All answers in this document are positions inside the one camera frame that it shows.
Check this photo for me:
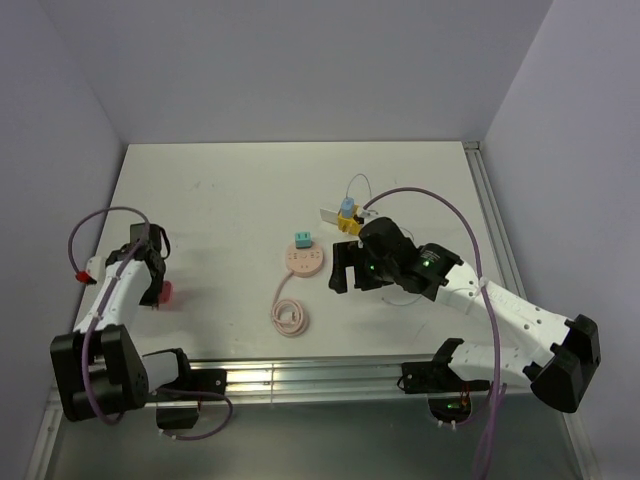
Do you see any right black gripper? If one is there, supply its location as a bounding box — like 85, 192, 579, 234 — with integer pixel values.
329, 240, 397, 293

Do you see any yellow cube power adapter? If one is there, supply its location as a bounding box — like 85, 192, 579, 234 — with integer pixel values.
337, 211, 364, 236

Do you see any pink round power strip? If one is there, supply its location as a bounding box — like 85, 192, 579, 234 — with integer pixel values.
285, 242, 325, 278

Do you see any teal plug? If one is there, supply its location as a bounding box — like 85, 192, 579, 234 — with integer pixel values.
294, 231, 313, 249

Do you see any light blue charger plug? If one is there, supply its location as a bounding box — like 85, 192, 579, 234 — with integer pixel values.
340, 196, 357, 219

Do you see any pink plug adapter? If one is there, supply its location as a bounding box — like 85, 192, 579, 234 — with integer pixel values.
158, 280, 173, 306

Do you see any light blue thin cable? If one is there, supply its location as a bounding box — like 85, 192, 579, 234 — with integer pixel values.
343, 173, 426, 307

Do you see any pink cord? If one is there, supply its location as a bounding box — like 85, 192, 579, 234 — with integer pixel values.
269, 272, 311, 339

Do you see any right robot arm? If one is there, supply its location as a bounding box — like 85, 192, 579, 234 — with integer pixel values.
329, 217, 601, 413

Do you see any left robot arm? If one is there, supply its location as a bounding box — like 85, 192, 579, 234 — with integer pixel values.
50, 223, 195, 425

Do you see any white flat card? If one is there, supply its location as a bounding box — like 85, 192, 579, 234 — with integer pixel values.
319, 206, 340, 226

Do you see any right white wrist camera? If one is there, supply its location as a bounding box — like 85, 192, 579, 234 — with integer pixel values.
354, 206, 378, 226

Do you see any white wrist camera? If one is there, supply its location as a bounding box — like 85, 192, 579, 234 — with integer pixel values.
75, 256, 106, 285
354, 206, 378, 226

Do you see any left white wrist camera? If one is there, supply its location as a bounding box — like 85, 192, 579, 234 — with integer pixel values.
75, 256, 106, 285

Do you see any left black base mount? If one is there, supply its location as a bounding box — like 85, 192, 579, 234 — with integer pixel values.
154, 368, 234, 441

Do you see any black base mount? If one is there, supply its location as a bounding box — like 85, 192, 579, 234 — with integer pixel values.
154, 368, 234, 441
396, 361, 472, 423

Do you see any aluminium front rail frame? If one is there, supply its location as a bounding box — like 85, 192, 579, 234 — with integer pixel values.
29, 349, 574, 480

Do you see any aluminium right side rail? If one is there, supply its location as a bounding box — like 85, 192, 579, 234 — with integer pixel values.
462, 141, 527, 299

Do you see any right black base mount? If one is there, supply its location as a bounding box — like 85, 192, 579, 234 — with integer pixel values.
396, 361, 472, 423

